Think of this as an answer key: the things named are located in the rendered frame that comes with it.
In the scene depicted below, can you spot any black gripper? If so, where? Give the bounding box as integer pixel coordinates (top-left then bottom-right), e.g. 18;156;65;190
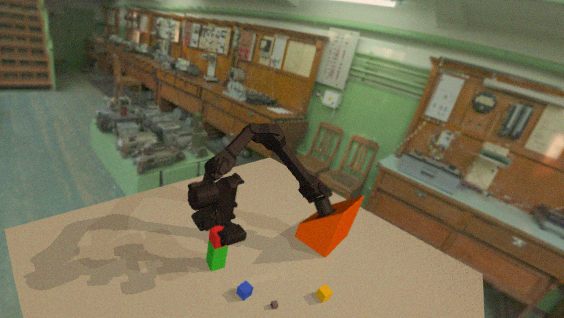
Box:
212;201;247;247

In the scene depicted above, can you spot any blue cube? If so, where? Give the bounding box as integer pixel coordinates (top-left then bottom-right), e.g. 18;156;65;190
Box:
236;281;253;300

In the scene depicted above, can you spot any green block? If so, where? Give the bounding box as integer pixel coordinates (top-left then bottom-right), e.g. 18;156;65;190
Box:
207;241;228;261
206;251;227;272

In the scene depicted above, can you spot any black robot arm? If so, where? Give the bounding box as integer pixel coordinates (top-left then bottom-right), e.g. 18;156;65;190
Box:
187;123;337;231

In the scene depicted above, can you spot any yellow block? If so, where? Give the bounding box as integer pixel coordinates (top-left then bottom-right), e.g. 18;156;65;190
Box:
316;284;333;303

